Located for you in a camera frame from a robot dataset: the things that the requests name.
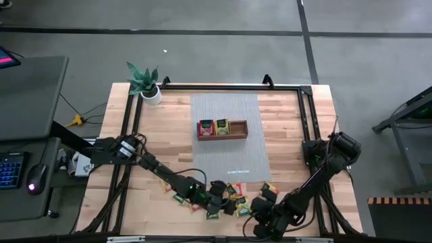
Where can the grey keyboard desk top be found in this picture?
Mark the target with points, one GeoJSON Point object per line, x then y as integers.
{"type": "Point", "coordinates": [37, 206]}

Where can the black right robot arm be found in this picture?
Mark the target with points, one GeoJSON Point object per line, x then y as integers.
{"type": "Point", "coordinates": [303, 195]}

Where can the green snake plant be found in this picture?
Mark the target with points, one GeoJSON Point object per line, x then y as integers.
{"type": "Point", "coordinates": [143, 81]}

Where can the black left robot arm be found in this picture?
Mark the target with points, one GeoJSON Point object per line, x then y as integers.
{"type": "Point", "coordinates": [162, 170]}

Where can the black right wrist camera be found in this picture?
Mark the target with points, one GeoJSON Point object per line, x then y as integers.
{"type": "Point", "coordinates": [265, 231]}

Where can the black crate striped edge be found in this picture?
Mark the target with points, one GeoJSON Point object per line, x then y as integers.
{"type": "Point", "coordinates": [401, 219]}

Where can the grey woven placemat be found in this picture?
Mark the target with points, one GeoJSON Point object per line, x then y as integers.
{"type": "Point", "coordinates": [226, 155]}

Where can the large grey desk top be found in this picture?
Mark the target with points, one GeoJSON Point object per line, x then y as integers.
{"type": "Point", "coordinates": [30, 98]}

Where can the wooden three-compartment box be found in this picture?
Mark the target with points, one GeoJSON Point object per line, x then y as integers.
{"type": "Point", "coordinates": [222, 137]}

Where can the black aluminium table frame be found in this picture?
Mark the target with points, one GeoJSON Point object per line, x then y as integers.
{"type": "Point", "coordinates": [219, 87]}

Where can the white cardboard box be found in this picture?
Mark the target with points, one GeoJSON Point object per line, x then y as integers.
{"type": "Point", "coordinates": [83, 167]}

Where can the white round plant pot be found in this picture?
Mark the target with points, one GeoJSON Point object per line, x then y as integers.
{"type": "Point", "coordinates": [153, 99]}

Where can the white metal bracket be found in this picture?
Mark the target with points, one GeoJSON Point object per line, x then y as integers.
{"type": "Point", "coordinates": [314, 240]}
{"type": "Point", "coordinates": [125, 239]}

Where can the yellow power plug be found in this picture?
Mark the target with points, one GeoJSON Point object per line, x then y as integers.
{"type": "Point", "coordinates": [78, 120]}

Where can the black backlit keyboard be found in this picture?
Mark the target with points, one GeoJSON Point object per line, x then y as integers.
{"type": "Point", "coordinates": [11, 170]}

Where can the black metal rack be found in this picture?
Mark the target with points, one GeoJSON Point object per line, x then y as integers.
{"type": "Point", "coordinates": [405, 111]}

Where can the black computer mouse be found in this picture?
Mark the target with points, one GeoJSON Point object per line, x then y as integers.
{"type": "Point", "coordinates": [36, 179]}

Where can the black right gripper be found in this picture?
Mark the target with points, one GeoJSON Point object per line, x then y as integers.
{"type": "Point", "coordinates": [273, 212]}

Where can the person's shoe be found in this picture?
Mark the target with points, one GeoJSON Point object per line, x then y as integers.
{"type": "Point", "coordinates": [5, 4]}

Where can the orange mango tea packet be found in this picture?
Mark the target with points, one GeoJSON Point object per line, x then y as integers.
{"type": "Point", "coordinates": [237, 189]}
{"type": "Point", "coordinates": [166, 186]}
{"type": "Point", "coordinates": [272, 186]}
{"type": "Point", "coordinates": [195, 207]}

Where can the red tea packet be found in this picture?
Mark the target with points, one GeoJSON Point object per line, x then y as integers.
{"type": "Point", "coordinates": [206, 128]}

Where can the black desk knob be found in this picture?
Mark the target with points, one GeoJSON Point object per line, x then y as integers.
{"type": "Point", "coordinates": [52, 213]}

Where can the screen with pink stripe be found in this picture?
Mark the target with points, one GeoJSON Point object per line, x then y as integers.
{"type": "Point", "coordinates": [8, 59]}

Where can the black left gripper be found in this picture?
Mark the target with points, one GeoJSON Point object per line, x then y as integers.
{"type": "Point", "coordinates": [216, 199]}

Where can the white label strip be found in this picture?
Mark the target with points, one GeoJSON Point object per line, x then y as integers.
{"type": "Point", "coordinates": [238, 171]}

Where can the black table clamp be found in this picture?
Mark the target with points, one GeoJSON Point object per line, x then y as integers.
{"type": "Point", "coordinates": [268, 81]}
{"type": "Point", "coordinates": [165, 82]}

